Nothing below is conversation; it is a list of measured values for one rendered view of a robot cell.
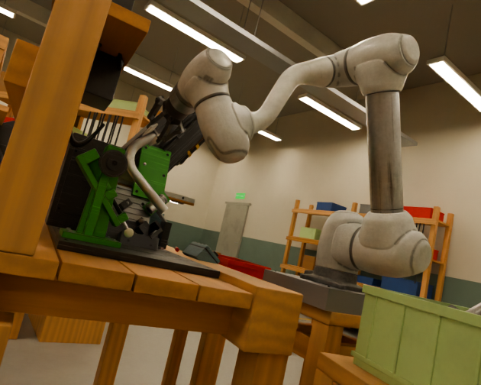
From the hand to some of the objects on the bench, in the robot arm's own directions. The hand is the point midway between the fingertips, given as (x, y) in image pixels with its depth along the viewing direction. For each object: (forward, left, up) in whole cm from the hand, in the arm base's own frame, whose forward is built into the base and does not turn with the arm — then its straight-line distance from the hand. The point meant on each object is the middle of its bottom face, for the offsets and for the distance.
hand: (153, 134), depth 125 cm
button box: (-32, -1, -40) cm, 51 cm away
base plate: (-7, -26, -39) cm, 47 cm away
